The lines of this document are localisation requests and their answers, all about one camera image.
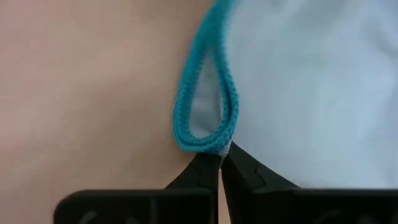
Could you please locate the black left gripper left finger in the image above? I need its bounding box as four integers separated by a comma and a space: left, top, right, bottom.
164, 152, 222, 190

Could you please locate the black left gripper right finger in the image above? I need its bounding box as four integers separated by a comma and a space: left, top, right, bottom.
220, 141, 301, 191

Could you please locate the blue microfiber towel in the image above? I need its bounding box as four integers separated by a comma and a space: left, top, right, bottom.
172, 0, 398, 190

